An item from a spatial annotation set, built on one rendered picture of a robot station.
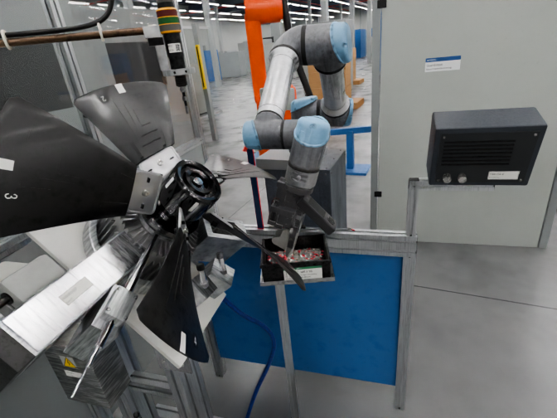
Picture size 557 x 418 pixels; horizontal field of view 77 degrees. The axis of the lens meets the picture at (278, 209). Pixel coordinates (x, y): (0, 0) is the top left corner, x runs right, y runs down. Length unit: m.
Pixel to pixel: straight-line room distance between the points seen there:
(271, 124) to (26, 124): 0.50
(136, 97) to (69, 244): 0.38
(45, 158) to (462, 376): 1.84
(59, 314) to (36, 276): 0.09
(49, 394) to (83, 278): 0.96
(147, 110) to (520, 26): 2.19
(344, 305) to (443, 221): 1.58
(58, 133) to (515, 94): 2.45
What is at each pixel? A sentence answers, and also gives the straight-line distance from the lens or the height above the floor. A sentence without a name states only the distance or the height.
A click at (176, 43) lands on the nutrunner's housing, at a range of 0.84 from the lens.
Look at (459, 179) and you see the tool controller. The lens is 1.13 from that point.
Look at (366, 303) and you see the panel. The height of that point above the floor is 0.55.
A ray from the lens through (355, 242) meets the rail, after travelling 1.25.
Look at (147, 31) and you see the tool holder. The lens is 0.84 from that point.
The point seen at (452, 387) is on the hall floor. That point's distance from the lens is 1.94.
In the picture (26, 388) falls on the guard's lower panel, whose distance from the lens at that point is 1.58.
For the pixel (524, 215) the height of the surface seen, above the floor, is 0.25.
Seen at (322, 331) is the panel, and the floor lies 0.38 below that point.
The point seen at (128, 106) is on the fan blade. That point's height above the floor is 1.38.
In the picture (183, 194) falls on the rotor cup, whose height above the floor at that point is 1.22.
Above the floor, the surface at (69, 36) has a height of 1.53.
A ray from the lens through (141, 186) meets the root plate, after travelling 0.76.
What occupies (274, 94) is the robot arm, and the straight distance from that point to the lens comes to 0.98.
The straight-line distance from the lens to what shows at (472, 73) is 2.58.
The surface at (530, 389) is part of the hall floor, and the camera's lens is 2.05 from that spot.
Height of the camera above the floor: 1.47
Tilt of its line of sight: 25 degrees down
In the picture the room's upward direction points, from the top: 6 degrees counter-clockwise
